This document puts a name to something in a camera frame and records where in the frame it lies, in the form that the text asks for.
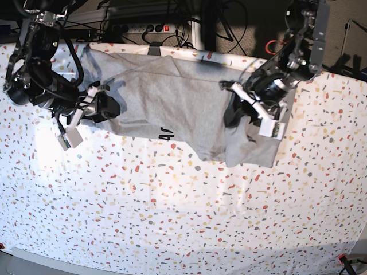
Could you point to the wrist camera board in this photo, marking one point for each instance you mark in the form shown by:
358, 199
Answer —
63, 142
278, 130

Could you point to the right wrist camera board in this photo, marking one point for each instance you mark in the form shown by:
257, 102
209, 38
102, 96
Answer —
63, 142

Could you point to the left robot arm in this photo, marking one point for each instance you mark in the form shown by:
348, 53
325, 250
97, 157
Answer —
262, 96

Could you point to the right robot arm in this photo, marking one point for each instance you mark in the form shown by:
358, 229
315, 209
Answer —
30, 79

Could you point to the black table clamp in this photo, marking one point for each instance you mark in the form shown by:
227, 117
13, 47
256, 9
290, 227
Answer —
154, 49

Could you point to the grey T-shirt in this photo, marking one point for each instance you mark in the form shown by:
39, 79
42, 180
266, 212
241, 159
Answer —
158, 95

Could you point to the white power strip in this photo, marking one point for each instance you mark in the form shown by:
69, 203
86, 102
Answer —
139, 28

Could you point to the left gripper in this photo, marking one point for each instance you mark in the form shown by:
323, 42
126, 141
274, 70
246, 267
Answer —
262, 113

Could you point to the white table leg post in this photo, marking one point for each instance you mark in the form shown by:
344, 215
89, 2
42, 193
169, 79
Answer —
196, 35

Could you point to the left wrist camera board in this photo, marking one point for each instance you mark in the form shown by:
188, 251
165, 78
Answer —
278, 130

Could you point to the black tripod stand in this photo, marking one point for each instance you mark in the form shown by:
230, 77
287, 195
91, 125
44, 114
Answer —
352, 60

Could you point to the red clamp right corner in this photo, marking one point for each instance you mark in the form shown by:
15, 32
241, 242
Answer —
342, 258

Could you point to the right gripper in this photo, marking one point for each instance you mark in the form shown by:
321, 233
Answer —
95, 105

